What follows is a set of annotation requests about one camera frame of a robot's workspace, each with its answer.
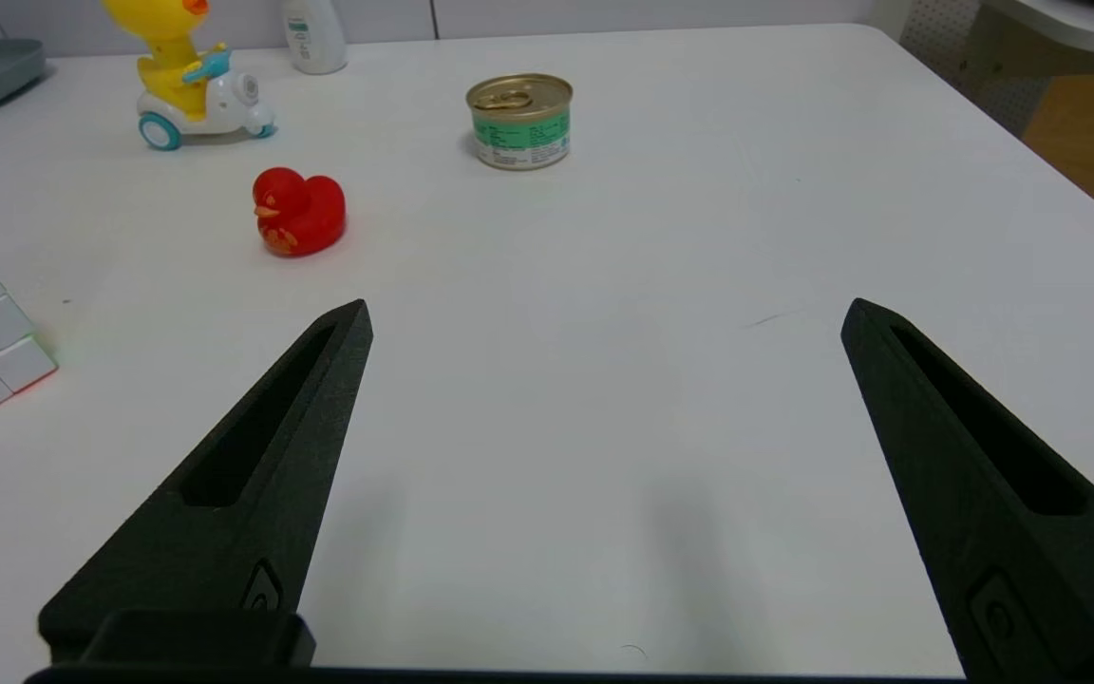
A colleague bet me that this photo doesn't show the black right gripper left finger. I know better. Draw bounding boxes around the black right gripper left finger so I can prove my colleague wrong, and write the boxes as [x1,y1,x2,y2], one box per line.
[38,298,375,668]

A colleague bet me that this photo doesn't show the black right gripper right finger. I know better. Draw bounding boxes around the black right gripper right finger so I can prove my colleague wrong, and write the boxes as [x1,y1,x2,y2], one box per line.
[840,297,1094,684]

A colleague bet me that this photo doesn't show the yellow duck toy on scooter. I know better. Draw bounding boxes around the yellow duck toy on scooter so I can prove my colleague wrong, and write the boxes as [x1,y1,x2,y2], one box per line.
[101,0,278,152]

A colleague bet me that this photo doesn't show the tin can with green label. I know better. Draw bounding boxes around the tin can with green label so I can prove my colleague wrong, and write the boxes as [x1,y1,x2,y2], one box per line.
[465,73,575,172]

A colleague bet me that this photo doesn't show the white bottle with grey cap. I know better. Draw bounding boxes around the white bottle with grey cap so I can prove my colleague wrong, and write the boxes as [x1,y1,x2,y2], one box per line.
[281,0,349,76]

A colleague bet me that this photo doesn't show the white side table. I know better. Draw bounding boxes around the white side table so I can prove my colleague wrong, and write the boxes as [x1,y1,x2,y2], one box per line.
[974,0,1094,60]

